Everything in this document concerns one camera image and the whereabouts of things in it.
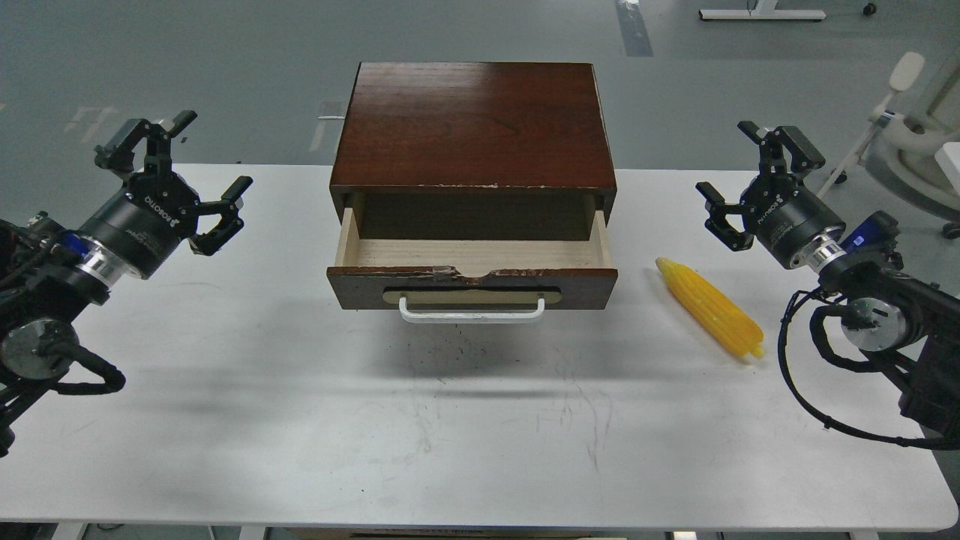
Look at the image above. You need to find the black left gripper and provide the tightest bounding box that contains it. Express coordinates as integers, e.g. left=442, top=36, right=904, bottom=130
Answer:
left=77, top=110, right=254, bottom=281

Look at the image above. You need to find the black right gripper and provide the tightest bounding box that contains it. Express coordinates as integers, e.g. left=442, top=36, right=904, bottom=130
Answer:
left=695, top=121, right=845, bottom=270

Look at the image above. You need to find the yellow corn cob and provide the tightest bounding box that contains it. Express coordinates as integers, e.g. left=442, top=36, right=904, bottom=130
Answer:
left=655, top=256, right=764, bottom=359

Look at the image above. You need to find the wooden drawer with white handle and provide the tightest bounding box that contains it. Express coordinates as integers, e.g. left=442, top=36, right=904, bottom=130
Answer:
left=326, top=209, right=618, bottom=314

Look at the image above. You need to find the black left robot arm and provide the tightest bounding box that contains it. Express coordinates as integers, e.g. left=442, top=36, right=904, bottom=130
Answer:
left=1, top=110, right=253, bottom=455

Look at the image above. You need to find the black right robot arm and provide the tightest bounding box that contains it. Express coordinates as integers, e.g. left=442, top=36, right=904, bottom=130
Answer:
left=696, top=121, right=959, bottom=451

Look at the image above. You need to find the dark wooden drawer cabinet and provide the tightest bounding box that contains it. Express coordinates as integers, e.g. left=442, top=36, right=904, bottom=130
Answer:
left=329, top=61, right=617, bottom=240

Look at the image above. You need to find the white office chair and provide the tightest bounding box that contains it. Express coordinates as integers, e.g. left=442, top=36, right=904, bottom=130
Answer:
left=817, top=50, right=959, bottom=239

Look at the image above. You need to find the white table leg base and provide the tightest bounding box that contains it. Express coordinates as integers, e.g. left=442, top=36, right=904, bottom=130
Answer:
left=698, top=1, right=827, bottom=22

